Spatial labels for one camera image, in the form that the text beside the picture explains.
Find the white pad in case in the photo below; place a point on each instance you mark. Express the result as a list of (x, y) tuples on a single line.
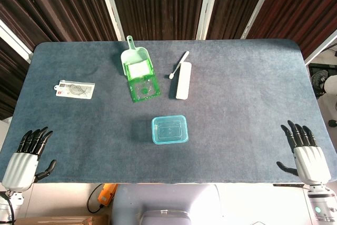
[(139, 69)]

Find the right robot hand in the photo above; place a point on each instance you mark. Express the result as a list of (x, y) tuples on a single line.
[(310, 161)]

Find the green transparent plastic case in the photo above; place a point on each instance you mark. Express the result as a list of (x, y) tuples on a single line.
[(143, 92)]

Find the black plug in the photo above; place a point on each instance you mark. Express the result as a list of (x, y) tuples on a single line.
[(332, 123)]

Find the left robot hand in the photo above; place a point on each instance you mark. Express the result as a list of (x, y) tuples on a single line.
[(21, 167)]

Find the ruler set in clear bag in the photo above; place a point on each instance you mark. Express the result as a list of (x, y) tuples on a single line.
[(76, 90)]

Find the blue felt table cover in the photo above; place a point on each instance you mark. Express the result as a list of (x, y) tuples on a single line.
[(237, 103)]

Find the mint green plastic dustpan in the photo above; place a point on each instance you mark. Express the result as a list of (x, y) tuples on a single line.
[(134, 55)]

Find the orange handheld device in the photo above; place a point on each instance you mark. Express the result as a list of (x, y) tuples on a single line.
[(106, 196)]

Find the brown pleated curtain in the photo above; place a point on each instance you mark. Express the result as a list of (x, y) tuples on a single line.
[(163, 3)]

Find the black equipment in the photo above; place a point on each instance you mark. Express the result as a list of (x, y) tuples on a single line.
[(316, 77)]

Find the white rectangular case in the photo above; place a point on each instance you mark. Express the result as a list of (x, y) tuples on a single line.
[(183, 82)]

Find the white rounded object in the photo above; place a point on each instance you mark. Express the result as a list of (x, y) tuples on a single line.
[(331, 84)]

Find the white frame post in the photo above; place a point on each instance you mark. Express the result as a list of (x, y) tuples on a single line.
[(15, 41), (208, 3), (110, 6), (321, 48), (259, 3)]

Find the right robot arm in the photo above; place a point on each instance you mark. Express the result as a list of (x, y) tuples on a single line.
[(319, 205)]

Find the white small spoon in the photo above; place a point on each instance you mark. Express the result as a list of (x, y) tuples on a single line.
[(186, 54)]

